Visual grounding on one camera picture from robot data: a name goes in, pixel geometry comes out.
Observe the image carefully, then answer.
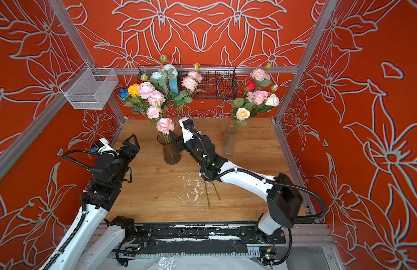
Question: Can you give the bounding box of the aluminium back crossbar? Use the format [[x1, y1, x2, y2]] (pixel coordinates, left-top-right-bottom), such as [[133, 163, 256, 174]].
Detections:
[[90, 66, 298, 76]]

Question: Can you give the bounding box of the white rose bud stem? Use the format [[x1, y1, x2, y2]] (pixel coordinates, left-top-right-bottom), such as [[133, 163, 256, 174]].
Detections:
[[204, 182, 221, 209]]

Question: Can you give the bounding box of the aluminium frame post left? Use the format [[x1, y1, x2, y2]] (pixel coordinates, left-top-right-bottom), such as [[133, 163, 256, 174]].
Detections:
[[48, 0, 125, 125]]

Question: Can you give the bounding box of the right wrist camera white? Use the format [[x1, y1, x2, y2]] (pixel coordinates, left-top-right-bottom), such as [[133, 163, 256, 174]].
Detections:
[[179, 118, 194, 143]]

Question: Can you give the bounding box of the blue rose stem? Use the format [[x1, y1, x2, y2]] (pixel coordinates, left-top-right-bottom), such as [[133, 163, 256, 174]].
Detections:
[[117, 88, 130, 101]]

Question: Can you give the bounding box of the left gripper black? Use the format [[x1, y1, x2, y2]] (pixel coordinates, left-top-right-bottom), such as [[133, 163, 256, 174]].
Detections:
[[114, 134, 140, 187]]

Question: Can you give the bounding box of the aluminium frame post right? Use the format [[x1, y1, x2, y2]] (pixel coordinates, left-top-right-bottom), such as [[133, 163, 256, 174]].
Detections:
[[275, 0, 338, 124]]

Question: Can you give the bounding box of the pink peony stem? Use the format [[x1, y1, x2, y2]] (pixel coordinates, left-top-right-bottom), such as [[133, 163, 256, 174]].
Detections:
[[173, 63, 203, 124], [146, 106, 175, 144], [250, 68, 271, 91], [138, 82, 167, 131]]

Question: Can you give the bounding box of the pink rose stem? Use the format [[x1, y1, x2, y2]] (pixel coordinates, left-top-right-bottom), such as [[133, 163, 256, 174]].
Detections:
[[246, 91, 269, 109]]

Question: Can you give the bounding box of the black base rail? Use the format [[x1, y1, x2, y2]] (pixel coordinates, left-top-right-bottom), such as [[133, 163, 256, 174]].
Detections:
[[122, 221, 287, 259]]

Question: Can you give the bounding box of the red rose stem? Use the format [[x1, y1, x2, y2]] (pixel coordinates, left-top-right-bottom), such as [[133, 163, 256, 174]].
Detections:
[[243, 81, 256, 110]]

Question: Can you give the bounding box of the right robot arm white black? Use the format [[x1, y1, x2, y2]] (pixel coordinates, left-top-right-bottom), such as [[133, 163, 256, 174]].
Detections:
[[170, 126, 328, 236]]

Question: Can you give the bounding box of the clear ribbed glass vase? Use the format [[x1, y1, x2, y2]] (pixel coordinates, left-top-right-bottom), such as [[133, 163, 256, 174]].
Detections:
[[223, 127, 237, 155]]

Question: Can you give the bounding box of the yellow rose stem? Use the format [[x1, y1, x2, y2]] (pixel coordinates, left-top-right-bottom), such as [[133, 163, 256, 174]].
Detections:
[[125, 84, 153, 124]]

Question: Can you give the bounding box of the black wire basket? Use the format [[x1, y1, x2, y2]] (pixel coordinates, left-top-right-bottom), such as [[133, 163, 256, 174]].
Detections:
[[136, 63, 238, 101]]

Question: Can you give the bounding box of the aluminium frame post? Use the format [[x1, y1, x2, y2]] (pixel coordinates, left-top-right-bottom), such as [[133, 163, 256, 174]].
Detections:
[[275, 0, 338, 124], [48, 0, 125, 125]]

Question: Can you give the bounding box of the pale blue peony stem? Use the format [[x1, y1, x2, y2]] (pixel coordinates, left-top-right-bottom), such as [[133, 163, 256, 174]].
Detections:
[[149, 55, 178, 98]]

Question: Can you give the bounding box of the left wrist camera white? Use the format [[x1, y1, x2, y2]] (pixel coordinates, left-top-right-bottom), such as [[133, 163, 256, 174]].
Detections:
[[91, 137, 118, 157]]

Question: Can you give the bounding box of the blue card in basket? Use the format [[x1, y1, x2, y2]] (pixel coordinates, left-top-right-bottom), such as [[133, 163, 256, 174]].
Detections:
[[169, 77, 179, 94]]

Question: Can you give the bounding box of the brown glass vase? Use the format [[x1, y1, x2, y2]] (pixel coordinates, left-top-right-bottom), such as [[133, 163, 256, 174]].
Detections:
[[157, 133, 181, 165]]

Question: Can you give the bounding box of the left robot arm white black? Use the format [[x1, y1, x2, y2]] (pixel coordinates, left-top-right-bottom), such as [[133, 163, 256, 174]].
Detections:
[[41, 135, 140, 270]]

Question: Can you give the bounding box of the peach rose stem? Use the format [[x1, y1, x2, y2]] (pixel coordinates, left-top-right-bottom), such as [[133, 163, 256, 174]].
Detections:
[[226, 108, 251, 134]]

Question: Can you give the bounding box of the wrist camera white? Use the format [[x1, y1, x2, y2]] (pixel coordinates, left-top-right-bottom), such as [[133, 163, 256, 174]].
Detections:
[[91, 137, 118, 157], [179, 118, 194, 143]]

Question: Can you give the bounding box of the clear acrylic wall box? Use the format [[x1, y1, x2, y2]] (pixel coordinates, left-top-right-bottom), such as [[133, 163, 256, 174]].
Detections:
[[59, 63, 118, 110]]

